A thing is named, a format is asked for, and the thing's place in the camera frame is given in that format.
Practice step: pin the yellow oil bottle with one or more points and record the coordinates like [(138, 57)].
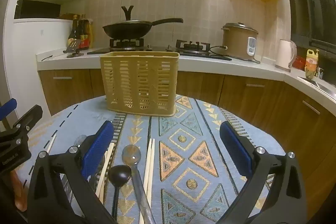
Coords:
[(311, 62)]

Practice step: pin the black spoon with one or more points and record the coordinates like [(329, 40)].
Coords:
[(119, 174)]

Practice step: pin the steel sink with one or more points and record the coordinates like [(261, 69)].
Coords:
[(320, 86)]

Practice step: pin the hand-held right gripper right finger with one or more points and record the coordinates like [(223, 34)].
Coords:
[(236, 145)]

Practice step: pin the black gas stove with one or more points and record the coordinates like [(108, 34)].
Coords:
[(157, 50)]

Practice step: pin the yellow sauce bottle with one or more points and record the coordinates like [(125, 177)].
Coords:
[(90, 35)]

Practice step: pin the black wok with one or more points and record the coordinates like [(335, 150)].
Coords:
[(126, 29)]

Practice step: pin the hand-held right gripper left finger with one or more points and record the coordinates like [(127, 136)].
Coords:
[(98, 145)]

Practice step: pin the dark window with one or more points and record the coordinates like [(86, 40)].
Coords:
[(309, 3)]

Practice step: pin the brown rice cooker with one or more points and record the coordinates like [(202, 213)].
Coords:
[(236, 43)]

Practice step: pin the red container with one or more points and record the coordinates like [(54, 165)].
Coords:
[(299, 62)]

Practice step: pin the beige slotted utensil holder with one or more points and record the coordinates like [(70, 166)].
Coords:
[(139, 56)]

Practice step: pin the black wok lid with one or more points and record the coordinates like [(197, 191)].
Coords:
[(127, 14)]

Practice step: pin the dark red-label sauce bottle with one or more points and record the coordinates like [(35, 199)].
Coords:
[(84, 35)]

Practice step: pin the blue patterned tablecloth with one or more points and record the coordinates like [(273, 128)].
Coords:
[(183, 119)]

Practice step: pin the steel faucet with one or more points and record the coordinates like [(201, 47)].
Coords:
[(319, 72)]

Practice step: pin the person's left hand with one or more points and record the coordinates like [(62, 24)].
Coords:
[(19, 187)]

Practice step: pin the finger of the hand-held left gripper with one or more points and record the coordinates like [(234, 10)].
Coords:
[(29, 116), (8, 107)]

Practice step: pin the white kitchen countertop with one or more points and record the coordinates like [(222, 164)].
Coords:
[(197, 64)]

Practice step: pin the long metal spoon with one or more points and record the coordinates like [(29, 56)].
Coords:
[(131, 154)]

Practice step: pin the metal kitchen tool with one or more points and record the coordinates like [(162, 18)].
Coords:
[(71, 47)]

